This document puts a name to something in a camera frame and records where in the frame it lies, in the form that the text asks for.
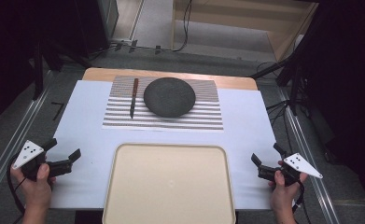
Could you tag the beige tray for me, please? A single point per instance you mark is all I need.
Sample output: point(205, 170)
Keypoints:
point(169, 185)

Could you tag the dark grey round plate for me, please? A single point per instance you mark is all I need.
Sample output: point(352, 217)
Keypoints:
point(169, 97)

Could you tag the wooden shelf unit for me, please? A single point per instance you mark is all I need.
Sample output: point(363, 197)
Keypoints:
point(245, 21)

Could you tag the striped placemat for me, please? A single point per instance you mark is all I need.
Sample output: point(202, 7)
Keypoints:
point(183, 121)

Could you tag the dark cabinet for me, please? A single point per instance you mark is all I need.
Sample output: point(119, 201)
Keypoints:
point(107, 18)

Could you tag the person's left hand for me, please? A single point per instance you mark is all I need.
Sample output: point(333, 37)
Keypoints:
point(35, 188)

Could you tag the black tripod stand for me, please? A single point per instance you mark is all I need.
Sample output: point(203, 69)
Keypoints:
point(290, 81)

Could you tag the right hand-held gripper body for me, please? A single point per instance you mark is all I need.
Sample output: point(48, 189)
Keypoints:
point(290, 168)

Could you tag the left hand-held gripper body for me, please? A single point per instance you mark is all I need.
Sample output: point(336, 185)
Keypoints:
point(27, 154)

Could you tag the person's right hand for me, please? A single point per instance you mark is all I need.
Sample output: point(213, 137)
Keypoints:
point(283, 193)

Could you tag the white table cover sheet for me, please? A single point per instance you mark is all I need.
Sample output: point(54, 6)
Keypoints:
point(83, 124)

